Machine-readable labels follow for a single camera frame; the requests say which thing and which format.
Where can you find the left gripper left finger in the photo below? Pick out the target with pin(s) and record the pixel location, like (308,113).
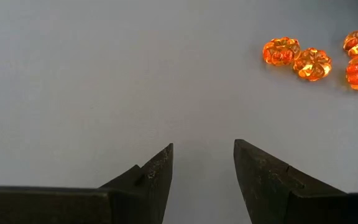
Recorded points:
(135,199)

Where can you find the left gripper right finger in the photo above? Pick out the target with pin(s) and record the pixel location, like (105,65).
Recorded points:
(269,193)

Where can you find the grey-blue table mat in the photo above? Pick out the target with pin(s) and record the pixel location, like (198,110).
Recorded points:
(104,93)

